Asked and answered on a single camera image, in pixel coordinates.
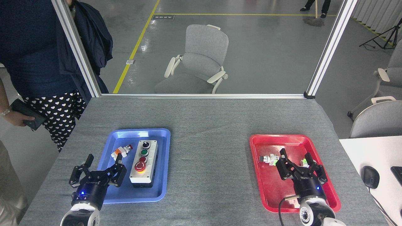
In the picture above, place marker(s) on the white curtain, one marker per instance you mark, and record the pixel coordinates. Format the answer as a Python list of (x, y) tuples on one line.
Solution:
[(377, 12)]

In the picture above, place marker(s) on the red push button switch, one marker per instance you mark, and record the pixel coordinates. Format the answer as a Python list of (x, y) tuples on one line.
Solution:
[(121, 151)]

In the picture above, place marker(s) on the black push button switch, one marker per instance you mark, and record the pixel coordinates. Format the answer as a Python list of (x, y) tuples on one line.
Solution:
[(268, 159)]

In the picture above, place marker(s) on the silver aluminium post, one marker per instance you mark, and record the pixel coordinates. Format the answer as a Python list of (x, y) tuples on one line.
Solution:
[(78, 53), (329, 47)]

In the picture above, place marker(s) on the black phone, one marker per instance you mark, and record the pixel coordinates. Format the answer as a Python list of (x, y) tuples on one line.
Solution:
[(29, 112)]

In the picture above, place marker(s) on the black keyboard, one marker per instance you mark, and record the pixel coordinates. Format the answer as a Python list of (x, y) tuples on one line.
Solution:
[(397, 174)]

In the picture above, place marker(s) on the red plastic tray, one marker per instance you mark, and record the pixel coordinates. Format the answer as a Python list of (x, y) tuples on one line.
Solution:
[(273, 188)]

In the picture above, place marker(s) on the black floor label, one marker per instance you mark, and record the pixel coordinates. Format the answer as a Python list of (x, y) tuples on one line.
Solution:
[(162, 17)]

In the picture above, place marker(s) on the black tripod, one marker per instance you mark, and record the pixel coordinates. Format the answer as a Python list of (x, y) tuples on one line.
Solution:
[(384, 36)]

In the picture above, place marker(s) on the metal floor plate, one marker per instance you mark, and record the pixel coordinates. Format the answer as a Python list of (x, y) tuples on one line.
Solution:
[(130, 61)]

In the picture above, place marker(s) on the grey floor mop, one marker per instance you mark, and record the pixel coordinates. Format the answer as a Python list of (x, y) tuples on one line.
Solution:
[(314, 21)]

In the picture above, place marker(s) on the green push button switch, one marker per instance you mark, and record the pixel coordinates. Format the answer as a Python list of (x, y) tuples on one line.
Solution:
[(304, 162)]

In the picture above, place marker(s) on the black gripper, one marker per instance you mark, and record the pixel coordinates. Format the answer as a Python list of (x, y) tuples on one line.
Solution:
[(89, 193), (307, 186)]

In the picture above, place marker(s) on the blue plastic tray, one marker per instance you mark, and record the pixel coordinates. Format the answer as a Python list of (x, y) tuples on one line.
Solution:
[(157, 191)]

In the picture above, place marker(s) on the person's hand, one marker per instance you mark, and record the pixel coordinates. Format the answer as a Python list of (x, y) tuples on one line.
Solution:
[(20, 120)]

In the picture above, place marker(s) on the silver aluminium rail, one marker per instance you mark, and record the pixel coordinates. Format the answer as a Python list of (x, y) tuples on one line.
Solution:
[(204, 95)]

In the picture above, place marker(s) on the grey control box with buttons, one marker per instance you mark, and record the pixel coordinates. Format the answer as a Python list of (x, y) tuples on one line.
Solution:
[(147, 166)]

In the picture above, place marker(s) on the white desk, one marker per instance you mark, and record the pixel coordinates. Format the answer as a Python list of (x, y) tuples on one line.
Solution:
[(370, 153)]

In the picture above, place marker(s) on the black computer mouse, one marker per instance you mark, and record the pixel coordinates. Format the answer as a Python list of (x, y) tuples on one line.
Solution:
[(370, 177)]

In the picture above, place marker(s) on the grey office chair white arms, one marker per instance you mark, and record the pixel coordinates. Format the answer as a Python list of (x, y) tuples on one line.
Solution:
[(377, 121), (202, 59), (394, 78)]

